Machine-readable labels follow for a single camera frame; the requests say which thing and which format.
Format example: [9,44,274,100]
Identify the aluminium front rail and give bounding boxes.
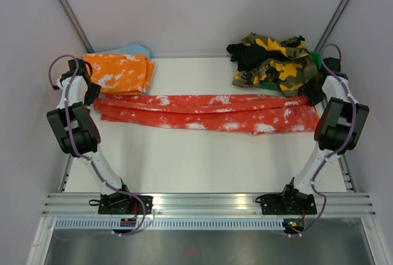
[42,193,376,218]

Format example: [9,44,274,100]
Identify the white slotted cable duct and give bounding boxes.
[52,217,317,231]

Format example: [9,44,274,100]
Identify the camouflage yellow green trousers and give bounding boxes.
[227,33,320,97]

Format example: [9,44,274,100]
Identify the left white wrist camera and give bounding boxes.
[52,77,64,90]

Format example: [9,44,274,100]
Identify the right corner aluminium post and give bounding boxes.
[315,0,351,53]

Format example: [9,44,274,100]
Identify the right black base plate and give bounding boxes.
[255,193,317,215]

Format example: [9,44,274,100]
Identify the corner aluminium post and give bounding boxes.
[315,0,351,53]
[57,0,94,53]

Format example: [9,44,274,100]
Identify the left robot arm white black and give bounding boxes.
[47,55,134,214]

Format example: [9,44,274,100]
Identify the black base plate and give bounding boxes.
[255,193,317,215]
[98,194,154,215]

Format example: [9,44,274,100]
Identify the folded light blue trousers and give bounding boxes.
[98,42,152,97]

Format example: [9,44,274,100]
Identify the green plastic bin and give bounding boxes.
[259,52,321,96]

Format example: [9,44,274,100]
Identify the left corner aluminium post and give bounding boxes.
[57,0,94,53]

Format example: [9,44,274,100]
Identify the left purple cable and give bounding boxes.
[48,54,153,241]

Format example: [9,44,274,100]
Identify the black trousers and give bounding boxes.
[226,43,289,72]

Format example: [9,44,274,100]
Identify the folded orange tie-dye trousers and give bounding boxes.
[83,53,155,95]

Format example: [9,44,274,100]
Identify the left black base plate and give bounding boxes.
[98,194,154,215]

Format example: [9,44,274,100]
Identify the red white tie-dye trousers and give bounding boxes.
[93,94,319,135]

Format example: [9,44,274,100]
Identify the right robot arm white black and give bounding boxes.
[279,57,369,213]

